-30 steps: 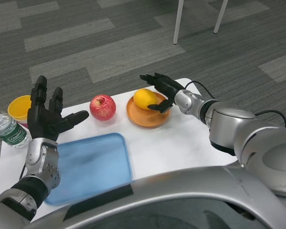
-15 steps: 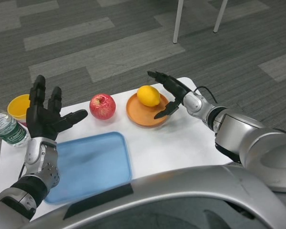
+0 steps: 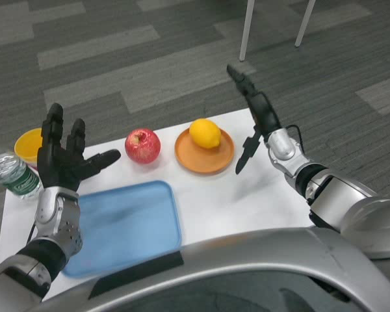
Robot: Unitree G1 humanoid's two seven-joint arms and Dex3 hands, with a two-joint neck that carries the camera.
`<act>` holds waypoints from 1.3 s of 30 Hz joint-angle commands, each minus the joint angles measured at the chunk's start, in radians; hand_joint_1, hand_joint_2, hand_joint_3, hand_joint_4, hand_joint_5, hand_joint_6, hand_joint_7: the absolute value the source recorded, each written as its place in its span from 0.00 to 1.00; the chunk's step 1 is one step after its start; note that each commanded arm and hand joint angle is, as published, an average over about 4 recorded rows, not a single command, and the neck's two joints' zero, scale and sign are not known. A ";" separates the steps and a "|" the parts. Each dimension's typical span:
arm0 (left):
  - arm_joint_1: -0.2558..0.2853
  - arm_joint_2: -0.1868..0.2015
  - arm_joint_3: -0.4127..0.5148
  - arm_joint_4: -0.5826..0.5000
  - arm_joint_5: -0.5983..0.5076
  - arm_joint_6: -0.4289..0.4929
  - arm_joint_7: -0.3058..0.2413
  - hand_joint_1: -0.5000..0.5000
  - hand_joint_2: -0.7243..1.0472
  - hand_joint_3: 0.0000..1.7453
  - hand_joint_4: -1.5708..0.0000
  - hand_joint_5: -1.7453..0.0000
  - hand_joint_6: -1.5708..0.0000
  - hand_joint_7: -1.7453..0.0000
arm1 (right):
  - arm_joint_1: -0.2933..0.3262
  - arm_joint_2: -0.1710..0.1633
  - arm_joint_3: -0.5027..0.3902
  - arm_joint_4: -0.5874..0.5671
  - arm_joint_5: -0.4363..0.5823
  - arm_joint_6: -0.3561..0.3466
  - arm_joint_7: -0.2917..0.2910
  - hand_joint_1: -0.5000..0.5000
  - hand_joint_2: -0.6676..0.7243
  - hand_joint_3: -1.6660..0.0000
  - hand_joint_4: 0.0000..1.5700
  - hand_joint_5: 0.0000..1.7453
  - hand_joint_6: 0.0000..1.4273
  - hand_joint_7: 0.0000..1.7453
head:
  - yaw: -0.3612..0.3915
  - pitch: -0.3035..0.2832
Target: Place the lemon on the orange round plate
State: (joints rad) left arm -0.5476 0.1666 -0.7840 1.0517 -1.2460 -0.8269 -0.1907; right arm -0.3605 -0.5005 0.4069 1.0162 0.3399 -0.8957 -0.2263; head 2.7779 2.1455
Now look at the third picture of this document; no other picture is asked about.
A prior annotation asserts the red apple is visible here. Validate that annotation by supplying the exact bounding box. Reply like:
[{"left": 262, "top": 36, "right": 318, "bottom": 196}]
[{"left": 124, "top": 128, "right": 162, "bottom": 164}]

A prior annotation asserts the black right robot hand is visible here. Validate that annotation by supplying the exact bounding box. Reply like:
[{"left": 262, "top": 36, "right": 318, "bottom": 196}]
[{"left": 226, "top": 64, "right": 283, "bottom": 176}]

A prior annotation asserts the clear plastic water bottle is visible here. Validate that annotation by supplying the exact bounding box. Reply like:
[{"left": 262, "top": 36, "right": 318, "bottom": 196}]
[{"left": 0, "top": 136, "right": 43, "bottom": 199}]

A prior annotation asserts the yellow cup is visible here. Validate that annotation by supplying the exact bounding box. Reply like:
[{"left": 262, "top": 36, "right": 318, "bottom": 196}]
[{"left": 14, "top": 127, "right": 44, "bottom": 164}]

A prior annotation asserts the orange round plate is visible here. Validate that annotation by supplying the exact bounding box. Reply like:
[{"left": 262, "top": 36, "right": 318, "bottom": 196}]
[{"left": 174, "top": 127, "right": 235, "bottom": 176}]

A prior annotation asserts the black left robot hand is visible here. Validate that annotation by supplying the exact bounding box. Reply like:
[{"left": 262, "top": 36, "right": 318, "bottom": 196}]
[{"left": 36, "top": 103, "right": 122, "bottom": 194}]

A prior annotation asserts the blue rectangular tray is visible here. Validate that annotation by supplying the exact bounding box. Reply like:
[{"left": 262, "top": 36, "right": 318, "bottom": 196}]
[{"left": 62, "top": 180, "right": 183, "bottom": 278}]

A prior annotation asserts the yellow lemon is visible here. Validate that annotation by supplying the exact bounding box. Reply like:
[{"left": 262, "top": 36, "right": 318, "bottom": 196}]
[{"left": 188, "top": 118, "right": 222, "bottom": 150}]

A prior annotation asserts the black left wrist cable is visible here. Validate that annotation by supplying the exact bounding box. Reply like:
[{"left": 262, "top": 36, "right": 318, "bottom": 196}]
[{"left": 26, "top": 220, "right": 37, "bottom": 244}]

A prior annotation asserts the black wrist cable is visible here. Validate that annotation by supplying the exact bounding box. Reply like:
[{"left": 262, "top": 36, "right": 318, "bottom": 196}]
[
  {"left": 284, "top": 124, "right": 305, "bottom": 153},
  {"left": 26, "top": 220, "right": 37, "bottom": 244}
]

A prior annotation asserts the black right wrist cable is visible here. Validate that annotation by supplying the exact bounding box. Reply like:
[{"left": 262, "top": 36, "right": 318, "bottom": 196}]
[{"left": 284, "top": 124, "right": 305, "bottom": 153}]

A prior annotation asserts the silver robot chest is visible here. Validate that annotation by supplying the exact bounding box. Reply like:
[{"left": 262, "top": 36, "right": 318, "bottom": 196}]
[{"left": 35, "top": 226, "right": 390, "bottom": 312}]

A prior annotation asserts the white metal table frame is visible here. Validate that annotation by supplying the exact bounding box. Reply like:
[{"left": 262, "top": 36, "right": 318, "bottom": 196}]
[{"left": 239, "top": 0, "right": 317, "bottom": 62}]

